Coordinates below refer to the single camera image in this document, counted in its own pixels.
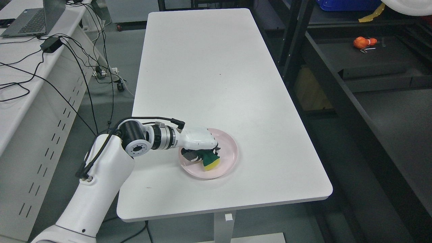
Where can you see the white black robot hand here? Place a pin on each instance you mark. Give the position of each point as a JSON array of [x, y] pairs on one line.
[[193, 141]]

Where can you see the green yellow sponge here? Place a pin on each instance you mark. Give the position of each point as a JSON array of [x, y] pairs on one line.
[[210, 160]]

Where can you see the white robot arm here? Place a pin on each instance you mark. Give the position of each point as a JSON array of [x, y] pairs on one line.
[[104, 170]]

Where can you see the black metal shelf rack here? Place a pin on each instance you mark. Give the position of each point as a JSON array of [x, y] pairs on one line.
[[368, 112]]

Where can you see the pink round plate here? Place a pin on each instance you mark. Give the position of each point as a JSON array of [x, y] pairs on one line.
[[228, 156]]

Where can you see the white table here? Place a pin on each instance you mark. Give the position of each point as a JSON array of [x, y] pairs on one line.
[[212, 68]]

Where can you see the white power strip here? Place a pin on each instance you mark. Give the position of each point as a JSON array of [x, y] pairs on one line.
[[99, 73]]

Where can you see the white perforated desk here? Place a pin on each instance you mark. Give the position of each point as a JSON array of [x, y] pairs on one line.
[[37, 116]]

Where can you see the black power adapter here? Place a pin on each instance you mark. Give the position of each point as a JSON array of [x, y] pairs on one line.
[[51, 44]]

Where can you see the blue plastic bin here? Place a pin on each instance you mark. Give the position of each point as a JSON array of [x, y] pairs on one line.
[[348, 5]]

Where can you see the orange toy object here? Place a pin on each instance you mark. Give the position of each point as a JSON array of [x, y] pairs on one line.
[[362, 42]]

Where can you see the grey laptop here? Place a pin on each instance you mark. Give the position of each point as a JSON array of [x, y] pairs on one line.
[[32, 22]]

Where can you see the yellow tape strip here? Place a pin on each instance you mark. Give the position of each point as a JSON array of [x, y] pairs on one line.
[[378, 11]]

